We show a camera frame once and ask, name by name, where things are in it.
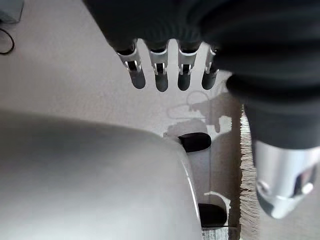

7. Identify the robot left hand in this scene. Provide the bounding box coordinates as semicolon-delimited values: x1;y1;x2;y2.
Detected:
82;0;320;220

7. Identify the patterned grey fringed rug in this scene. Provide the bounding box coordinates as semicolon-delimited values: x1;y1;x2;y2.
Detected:
163;82;261;240

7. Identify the dark robot foot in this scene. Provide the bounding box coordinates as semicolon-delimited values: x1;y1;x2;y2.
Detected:
177;132;212;153
197;203;228;228

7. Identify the silver robot leg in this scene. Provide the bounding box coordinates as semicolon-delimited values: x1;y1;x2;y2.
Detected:
0;107;202;240

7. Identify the black cable loop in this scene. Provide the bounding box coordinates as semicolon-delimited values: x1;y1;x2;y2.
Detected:
0;28;15;55

